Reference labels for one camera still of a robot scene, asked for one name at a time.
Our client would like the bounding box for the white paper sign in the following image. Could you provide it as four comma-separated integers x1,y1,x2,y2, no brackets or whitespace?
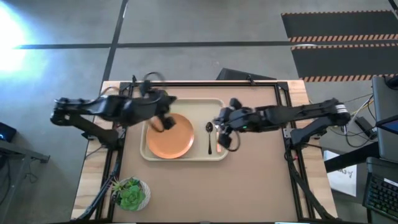
323,151,358,197

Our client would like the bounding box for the black round object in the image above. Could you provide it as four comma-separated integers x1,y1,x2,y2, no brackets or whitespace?
384,75,398,91

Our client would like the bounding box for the orange plastic plate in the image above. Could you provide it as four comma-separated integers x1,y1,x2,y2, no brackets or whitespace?
146,113,195,160

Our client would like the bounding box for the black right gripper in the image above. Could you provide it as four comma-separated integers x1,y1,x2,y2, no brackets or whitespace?
214,98,261,149

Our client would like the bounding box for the grey laptop lid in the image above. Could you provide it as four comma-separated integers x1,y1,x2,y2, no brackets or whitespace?
371,76,398,162

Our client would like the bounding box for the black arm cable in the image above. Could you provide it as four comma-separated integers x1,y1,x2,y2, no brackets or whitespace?
141,72,166,94
228,130,241,152

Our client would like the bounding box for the beige plastic tray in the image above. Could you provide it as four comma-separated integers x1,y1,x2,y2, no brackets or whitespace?
139,98,229,162

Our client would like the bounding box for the grey metal stand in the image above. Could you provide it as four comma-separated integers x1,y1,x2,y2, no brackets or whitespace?
0,139,50,218

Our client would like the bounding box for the black power adapter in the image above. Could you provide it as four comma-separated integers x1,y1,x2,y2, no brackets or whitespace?
354,116,377,140

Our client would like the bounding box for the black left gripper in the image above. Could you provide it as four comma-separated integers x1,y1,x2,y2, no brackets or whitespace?
127,80,178,131

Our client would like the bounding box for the black box behind table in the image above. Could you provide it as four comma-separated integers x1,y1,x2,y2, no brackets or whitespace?
216,67,277,81

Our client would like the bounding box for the succulent plant in white pot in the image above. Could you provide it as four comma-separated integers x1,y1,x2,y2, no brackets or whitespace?
111,176,152,212

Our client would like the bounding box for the blue lit screen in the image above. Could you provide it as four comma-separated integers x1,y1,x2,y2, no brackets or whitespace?
375,114,398,136

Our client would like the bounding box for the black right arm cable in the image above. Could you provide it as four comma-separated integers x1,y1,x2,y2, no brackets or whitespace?
228,130,241,152

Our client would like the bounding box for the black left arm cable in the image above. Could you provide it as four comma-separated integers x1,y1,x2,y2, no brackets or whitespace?
141,72,166,94

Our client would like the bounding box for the black device with blue light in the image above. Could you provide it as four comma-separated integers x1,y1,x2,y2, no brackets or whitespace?
0,122,17,143

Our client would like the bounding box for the dark metal spoon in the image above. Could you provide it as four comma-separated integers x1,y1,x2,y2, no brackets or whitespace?
205,121,215,156

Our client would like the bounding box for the yellow floor cable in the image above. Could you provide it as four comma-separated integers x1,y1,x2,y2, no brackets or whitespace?
349,99,374,118

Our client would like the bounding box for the black backlit keyboard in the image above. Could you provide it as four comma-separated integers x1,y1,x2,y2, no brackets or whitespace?
363,172,398,222

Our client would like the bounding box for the black aluminium table frame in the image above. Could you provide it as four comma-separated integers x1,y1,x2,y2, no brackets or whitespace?
74,81,341,223

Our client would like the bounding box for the black hazard-striped floor mat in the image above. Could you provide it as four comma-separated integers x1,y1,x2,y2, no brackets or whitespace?
281,10,398,43
290,43,398,83

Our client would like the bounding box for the black desk beam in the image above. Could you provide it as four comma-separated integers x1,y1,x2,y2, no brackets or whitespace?
323,141,381,174

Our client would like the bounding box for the brown table mat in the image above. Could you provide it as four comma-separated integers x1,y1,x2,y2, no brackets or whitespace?
112,86,299,223

